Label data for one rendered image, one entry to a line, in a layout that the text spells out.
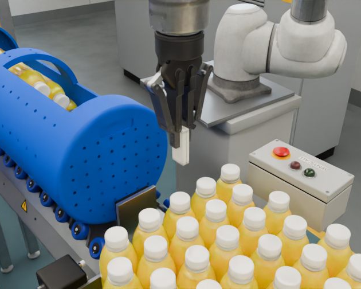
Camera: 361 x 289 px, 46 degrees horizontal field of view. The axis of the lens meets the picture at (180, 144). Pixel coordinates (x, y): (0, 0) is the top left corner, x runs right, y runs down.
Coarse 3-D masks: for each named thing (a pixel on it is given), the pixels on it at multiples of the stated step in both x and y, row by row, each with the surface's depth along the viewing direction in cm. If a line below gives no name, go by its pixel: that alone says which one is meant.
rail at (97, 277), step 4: (96, 276) 80; (100, 276) 80; (88, 280) 79; (92, 280) 79; (96, 280) 79; (100, 280) 80; (84, 284) 78; (88, 284) 78; (92, 284) 79; (96, 284) 80; (100, 284) 81; (80, 288) 77; (84, 288) 78; (88, 288) 79; (92, 288) 80; (96, 288) 80
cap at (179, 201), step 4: (176, 192) 82; (180, 192) 82; (184, 192) 82; (172, 196) 81; (176, 196) 81; (180, 196) 81; (184, 196) 81; (188, 196) 81; (172, 200) 80; (176, 200) 80; (180, 200) 80; (184, 200) 80; (188, 200) 80; (172, 204) 79; (176, 204) 79; (180, 204) 79; (184, 204) 79; (188, 204) 80; (172, 208) 80; (176, 208) 79; (180, 208) 79; (184, 208) 79
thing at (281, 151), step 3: (276, 147) 94; (279, 147) 94; (282, 147) 94; (273, 150) 93; (276, 150) 93; (279, 150) 93; (282, 150) 93; (285, 150) 93; (288, 150) 93; (276, 153) 92; (279, 153) 92; (282, 153) 92; (285, 153) 92; (288, 153) 92; (279, 156) 93; (282, 156) 92
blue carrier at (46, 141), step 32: (0, 32) 147; (0, 64) 107; (32, 64) 143; (64, 64) 118; (0, 96) 100; (32, 96) 93; (96, 96) 116; (0, 128) 99; (32, 128) 88; (64, 128) 82; (96, 128) 82; (128, 128) 88; (160, 128) 95; (32, 160) 88; (64, 160) 80; (96, 160) 86; (128, 160) 92; (160, 160) 99; (64, 192) 83; (96, 192) 89; (128, 192) 96
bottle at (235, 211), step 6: (252, 198) 83; (228, 204) 84; (234, 204) 83; (240, 204) 82; (246, 204) 82; (252, 204) 83; (228, 210) 84; (234, 210) 83; (240, 210) 82; (228, 216) 84; (234, 216) 83; (240, 216) 82; (234, 222) 83; (240, 222) 83
